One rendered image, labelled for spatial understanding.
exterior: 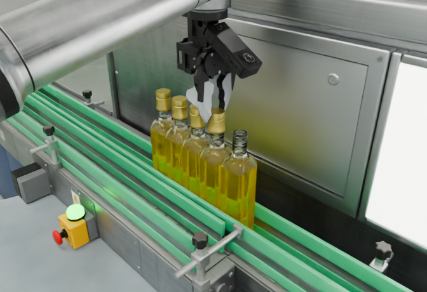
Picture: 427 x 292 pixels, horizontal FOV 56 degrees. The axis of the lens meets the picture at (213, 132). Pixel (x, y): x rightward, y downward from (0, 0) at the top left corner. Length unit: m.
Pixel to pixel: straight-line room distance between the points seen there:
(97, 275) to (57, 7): 0.75
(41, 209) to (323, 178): 0.83
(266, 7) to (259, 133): 0.28
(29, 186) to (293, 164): 0.79
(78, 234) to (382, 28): 0.84
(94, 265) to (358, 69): 0.76
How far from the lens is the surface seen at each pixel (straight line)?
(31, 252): 1.17
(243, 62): 0.68
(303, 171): 0.88
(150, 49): 1.20
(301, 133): 0.84
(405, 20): 0.70
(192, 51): 0.75
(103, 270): 1.07
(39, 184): 1.32
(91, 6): 0.43
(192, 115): 0.83
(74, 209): 1.10
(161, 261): 0.89
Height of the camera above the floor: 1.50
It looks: 28 degrees down
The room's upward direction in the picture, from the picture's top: straight up
